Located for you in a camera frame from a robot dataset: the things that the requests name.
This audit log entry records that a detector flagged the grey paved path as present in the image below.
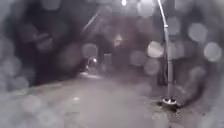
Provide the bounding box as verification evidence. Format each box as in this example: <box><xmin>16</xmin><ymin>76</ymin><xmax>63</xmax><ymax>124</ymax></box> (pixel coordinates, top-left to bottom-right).
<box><xmin>13</xmin><ymin>73</ymin><xmax>188</xmax><ymax>128</ymax></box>

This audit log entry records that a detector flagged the grey lamp pole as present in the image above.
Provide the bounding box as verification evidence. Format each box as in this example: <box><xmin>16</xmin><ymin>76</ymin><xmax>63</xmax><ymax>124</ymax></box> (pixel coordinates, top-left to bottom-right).
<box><xmin>156</xmin><ymin>0</ymin><xmax>181</xmax><ymax>106</ymax></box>

